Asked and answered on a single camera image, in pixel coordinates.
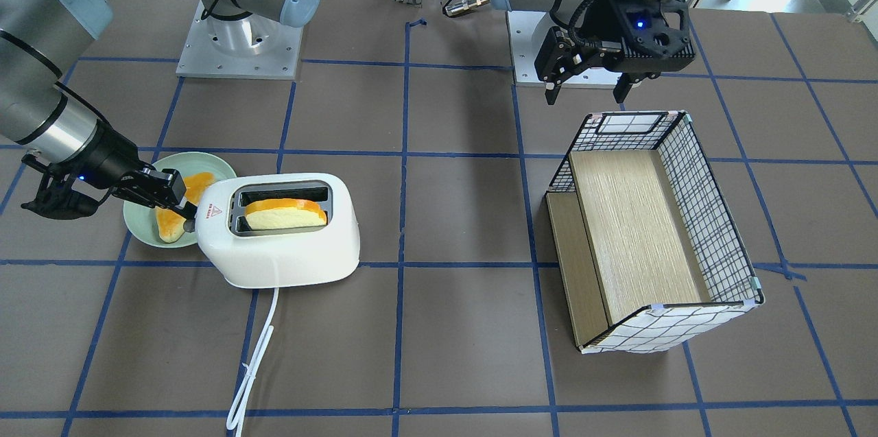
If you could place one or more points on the white toaster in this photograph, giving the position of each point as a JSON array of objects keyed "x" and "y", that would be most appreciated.
[{"x": 278, "y": 258}]

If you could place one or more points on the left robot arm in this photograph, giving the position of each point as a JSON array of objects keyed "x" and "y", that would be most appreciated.
[{"x": 561, "y": 13}]

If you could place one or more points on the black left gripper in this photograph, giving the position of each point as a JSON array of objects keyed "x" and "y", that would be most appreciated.
[{"x": 610, "y": 35}]

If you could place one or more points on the silver metal connector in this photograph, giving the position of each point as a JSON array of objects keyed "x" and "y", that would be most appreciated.
[{"x": 457, "y": 8}]

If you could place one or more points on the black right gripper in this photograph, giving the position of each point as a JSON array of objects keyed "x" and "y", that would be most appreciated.
[{"x": 108, "y": 157}]

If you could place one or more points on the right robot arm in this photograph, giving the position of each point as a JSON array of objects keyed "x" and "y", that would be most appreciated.
[{"x": 67, "y": 139}]

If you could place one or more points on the toast bread slice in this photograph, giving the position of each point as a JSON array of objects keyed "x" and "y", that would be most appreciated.
[{"x": 276, "y": 213}]

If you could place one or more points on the orange bread piece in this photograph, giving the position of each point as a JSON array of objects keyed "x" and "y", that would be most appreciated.
[{"x": 171, "y": 225}]

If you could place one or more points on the grid fabric wooden box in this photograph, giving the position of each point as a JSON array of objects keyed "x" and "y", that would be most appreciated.
[{"x": 649, "y": 253}]

